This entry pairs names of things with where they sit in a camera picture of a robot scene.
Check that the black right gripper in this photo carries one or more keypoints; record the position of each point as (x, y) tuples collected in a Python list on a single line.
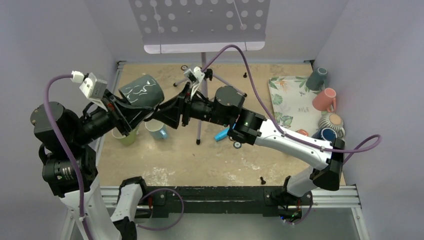
[(171, 110)]

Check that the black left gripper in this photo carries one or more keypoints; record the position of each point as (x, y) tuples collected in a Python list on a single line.
[(122, 112)]

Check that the light blue mug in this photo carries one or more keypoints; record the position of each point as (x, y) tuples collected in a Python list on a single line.
[(157, 129)]

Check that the light green mug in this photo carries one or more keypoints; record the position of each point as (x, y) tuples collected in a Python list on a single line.
[(125, 140)]

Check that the dark grey mug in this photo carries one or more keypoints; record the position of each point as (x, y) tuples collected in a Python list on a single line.
[(145, 91)]

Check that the plain pink mug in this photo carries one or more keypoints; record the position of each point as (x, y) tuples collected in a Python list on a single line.
[(326, 100)]

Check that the textured salmon mug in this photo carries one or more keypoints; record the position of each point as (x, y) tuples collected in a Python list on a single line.
[(303, 132)]

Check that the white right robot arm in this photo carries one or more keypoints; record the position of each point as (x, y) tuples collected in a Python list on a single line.
[(248, 127)]

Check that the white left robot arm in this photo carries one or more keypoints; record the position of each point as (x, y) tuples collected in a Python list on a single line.
[(69, 164)]

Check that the slate blue-grey mug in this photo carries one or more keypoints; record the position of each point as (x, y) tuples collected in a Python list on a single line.
[(316, 80)]

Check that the navy blue mug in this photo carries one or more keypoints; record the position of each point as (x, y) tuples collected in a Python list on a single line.
[(326, 134)]

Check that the striped grey white mug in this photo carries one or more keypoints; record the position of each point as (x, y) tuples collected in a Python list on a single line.
[(333, 121)]

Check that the round black token lower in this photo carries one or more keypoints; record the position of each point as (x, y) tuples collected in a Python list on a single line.
[(237, 145)]

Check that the lilac music stand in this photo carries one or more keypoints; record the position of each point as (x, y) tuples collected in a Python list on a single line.
[(202, 26)]

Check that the black chess pawn near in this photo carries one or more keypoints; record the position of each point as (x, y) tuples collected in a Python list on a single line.
[(262, 181)]

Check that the floral white serving tray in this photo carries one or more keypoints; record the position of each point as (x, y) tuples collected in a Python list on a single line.
[(292, 103)]

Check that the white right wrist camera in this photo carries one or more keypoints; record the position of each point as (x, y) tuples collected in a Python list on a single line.
[(195, 76)]

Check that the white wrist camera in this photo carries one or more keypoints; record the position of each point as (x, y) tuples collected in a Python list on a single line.
[(195, 76), (93, 86)]

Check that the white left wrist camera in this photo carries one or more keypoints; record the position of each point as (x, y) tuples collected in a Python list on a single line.
[(93, 86)]

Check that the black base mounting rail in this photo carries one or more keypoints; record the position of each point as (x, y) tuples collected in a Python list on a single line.
[(267, 201)]

